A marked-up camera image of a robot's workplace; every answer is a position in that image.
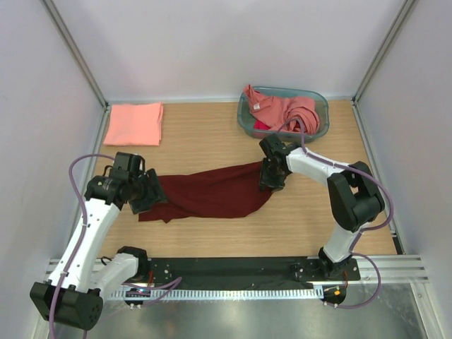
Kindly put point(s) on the right aluminium corner post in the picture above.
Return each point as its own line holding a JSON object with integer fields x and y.
{"x": 389, "y": 39}

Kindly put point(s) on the teal plastic basket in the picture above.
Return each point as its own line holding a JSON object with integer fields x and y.
{"x": 246, "y": 120}

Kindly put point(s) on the aluminium front rail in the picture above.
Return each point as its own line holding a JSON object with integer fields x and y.
{"x": 392, "y": 269}

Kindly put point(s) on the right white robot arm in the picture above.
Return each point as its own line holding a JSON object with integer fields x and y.
{"x": 354, "y": 195}

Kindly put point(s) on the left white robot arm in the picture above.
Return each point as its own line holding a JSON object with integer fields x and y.
{"x": 73, "y": 294}

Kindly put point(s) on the aluminium corner post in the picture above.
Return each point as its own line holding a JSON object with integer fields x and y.
{"x": 389, "y": 39}
{"x": 73, "y": 49}

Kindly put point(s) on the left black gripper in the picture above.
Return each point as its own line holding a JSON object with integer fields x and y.
{"x": 155, "y": 184}

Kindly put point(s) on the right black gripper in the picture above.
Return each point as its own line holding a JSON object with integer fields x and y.
{"x": 265, "y": 180}

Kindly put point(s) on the bright red t shirt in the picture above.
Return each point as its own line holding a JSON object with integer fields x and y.
{"x": 259, "y": 125}

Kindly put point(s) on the folded salmon pink t shirt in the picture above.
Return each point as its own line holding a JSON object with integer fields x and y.
{"x": 135, "y": 125}

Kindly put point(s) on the left aluminium corner post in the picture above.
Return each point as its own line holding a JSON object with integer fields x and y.
{"x": 73, "y": 49}

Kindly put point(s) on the crumpled pink t shirt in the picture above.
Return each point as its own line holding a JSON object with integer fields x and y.
{"x": 293, "y": 114}

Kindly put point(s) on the white slotted cable duct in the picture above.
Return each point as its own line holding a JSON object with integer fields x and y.
{"x": 125, "y": 294}

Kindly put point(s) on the dark red t shirt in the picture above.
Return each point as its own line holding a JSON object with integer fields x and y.
{"x": 228, "y": 192}

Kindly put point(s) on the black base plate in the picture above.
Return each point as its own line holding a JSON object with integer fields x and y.
{"x": 249, "y": 273}

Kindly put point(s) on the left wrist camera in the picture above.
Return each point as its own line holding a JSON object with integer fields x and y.
{"x": 128, "y": 165}

